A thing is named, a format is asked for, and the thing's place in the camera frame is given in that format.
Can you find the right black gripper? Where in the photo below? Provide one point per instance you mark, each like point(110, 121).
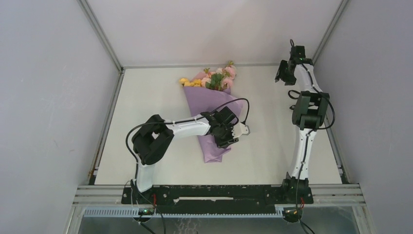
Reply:
point(282, 73)

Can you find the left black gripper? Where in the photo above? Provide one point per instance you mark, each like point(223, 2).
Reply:
point(229, 140)

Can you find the purple pink wrapping paper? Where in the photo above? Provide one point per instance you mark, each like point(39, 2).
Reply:
point(219, 106)

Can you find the fake flower bouquet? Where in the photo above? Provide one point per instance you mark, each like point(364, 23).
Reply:
point(222, 79)

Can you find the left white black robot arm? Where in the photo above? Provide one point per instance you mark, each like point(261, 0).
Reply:
point(152, 139)

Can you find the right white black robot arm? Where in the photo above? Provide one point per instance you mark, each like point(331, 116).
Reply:
point(308, 115)

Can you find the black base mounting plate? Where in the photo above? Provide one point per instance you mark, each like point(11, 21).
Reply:
point(220, 198)

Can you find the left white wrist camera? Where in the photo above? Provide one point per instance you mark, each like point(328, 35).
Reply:
point(239, 130)

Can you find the aluminium frame rail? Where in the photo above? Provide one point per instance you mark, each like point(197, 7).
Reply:
point(324, 195)

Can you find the white slotted cable duct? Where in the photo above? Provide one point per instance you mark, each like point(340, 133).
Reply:
point(276, 212)

